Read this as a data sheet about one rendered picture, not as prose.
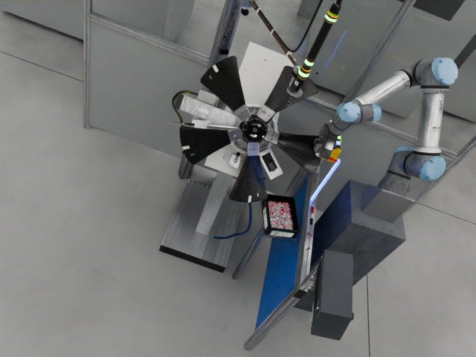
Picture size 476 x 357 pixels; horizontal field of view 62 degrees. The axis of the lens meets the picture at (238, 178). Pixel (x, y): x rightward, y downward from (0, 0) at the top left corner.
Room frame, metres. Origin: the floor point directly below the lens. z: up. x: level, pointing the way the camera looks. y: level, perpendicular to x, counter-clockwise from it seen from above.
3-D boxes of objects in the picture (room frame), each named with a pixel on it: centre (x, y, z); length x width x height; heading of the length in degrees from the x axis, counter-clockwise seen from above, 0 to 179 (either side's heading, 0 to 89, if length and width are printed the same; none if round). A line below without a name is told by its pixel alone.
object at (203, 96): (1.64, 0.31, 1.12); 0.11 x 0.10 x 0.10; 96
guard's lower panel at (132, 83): (2.21, 0.00, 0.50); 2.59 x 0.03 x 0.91; 96
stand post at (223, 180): (1.59, 0.08, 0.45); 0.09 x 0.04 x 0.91; 96
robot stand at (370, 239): (1.54, -0.73, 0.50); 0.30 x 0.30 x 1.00; 9
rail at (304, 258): (1.43, -0.44, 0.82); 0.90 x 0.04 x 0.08; 6
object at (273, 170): (1.53, -0.11, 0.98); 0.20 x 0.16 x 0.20; 6
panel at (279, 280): (1.43, -0.44, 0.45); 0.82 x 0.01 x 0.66; 6
